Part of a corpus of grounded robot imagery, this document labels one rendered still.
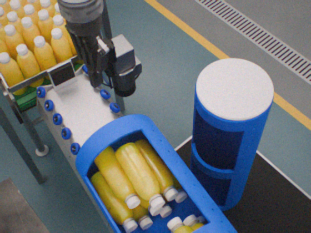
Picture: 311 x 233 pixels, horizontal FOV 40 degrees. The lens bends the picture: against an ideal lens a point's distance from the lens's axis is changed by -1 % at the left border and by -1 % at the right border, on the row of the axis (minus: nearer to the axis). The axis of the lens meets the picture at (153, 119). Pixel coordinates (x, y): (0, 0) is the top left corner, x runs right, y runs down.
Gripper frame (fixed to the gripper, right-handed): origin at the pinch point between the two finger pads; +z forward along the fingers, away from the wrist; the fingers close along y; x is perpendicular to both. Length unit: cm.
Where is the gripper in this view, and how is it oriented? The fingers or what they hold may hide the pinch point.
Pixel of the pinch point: (95, 74)
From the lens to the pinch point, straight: 105.6
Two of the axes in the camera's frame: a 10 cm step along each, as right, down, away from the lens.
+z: 0.2, 5.5, 8.3
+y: 7.3, 5.6, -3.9
